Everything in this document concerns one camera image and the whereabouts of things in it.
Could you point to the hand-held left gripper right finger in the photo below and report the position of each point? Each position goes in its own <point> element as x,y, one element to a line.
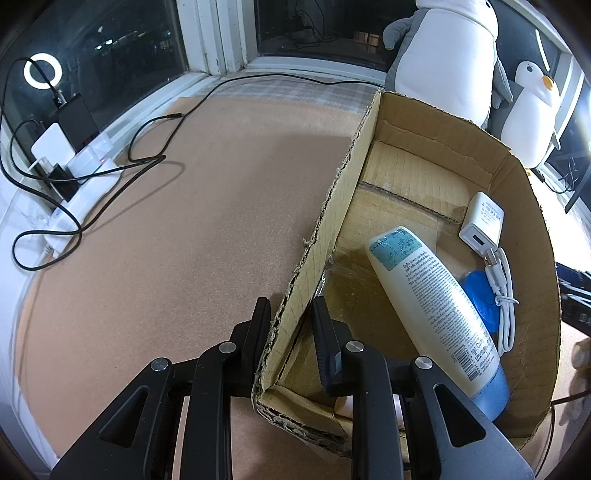
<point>324,344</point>

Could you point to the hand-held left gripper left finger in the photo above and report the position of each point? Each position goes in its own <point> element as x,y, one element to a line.
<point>261,332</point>

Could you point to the white lotion bottle blue cap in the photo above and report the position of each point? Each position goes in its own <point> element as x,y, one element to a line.
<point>429,304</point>

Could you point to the white usb charger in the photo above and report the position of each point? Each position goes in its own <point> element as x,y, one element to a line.
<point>482,221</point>

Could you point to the cardboard box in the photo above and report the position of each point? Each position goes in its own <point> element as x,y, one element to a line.
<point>397,166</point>

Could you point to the person's right hand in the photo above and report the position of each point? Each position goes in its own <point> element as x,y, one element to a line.
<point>582,354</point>

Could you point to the blue round tape measure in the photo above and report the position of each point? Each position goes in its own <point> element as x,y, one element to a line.
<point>480,295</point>

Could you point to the brown blanket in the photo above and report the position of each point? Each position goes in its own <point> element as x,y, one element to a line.
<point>184,230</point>

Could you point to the small penguin plush toy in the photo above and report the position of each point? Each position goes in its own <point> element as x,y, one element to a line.
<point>528,120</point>

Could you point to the white power strip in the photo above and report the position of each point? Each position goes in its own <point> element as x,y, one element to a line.
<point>94,191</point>

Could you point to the white plaid blanket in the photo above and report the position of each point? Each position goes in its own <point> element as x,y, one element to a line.
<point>300,92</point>

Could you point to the white plug adapter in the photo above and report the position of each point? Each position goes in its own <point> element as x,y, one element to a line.
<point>92,154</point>

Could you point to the black plug adapter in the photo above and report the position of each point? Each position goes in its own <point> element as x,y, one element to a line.
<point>60,182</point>

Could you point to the large penguin plush toy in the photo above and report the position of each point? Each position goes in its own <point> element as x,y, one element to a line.
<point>448,60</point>

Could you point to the white square power adapter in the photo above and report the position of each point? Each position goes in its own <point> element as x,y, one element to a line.
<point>53,143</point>

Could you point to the white window frame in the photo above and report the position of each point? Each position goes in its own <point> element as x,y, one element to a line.
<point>214,32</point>

